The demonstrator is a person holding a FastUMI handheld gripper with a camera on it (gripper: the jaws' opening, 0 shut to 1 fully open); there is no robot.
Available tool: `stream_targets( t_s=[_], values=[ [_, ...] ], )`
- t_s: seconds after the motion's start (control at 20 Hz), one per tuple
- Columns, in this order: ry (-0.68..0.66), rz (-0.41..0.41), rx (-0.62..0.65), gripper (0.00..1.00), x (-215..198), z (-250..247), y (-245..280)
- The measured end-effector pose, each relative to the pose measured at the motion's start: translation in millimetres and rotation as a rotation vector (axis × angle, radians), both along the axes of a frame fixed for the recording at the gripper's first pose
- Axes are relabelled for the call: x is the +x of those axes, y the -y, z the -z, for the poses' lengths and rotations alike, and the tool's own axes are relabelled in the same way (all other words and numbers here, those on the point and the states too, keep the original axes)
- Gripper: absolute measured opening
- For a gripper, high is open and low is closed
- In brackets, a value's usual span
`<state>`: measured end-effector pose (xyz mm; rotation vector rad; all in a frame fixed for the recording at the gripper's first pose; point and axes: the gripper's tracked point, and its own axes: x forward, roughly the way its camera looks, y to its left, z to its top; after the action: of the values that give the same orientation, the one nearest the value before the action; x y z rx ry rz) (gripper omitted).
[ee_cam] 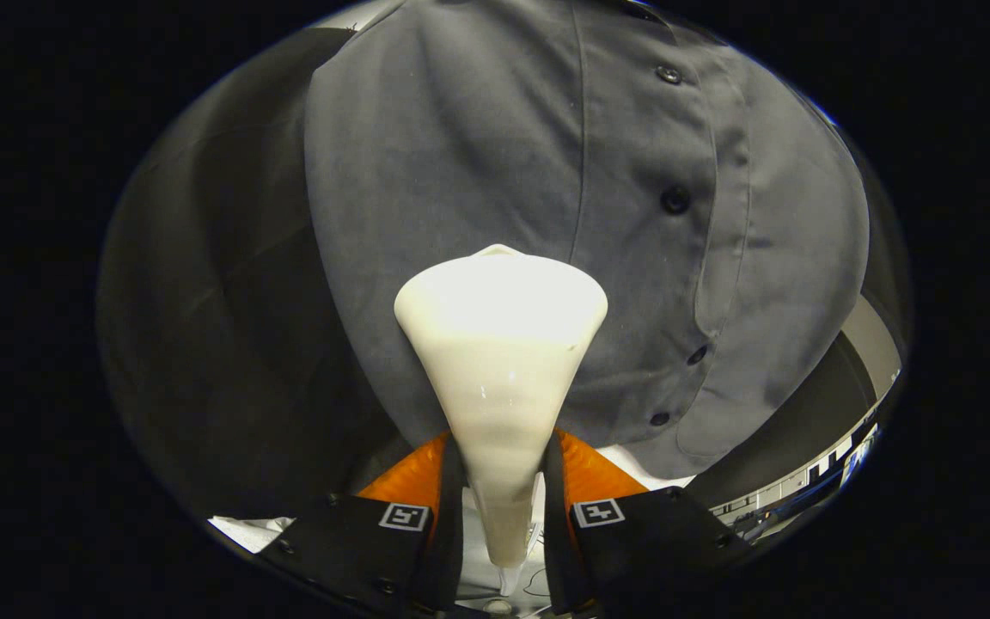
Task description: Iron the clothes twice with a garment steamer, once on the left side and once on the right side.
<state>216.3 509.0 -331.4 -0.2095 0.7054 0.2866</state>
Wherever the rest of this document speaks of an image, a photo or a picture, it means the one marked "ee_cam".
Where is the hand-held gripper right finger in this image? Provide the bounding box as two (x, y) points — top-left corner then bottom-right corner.
(544, 427), (754, 616)

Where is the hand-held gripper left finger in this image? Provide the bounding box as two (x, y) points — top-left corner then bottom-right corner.
(256, 430), (468, 616)

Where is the white garment steamer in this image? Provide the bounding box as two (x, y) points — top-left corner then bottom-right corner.
(394, 244), (609, 596)

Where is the grey button shirt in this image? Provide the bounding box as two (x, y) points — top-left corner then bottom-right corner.
(304, 0), (871, 481)

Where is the white mannequin torso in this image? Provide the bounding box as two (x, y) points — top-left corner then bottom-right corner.
(594, 443), (698, 491)

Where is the white crumpled cloth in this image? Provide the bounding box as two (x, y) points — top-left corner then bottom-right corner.
(210, 514), (296, 553)

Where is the grey cabinet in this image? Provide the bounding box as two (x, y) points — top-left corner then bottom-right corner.
(686, 297), (902, 530)

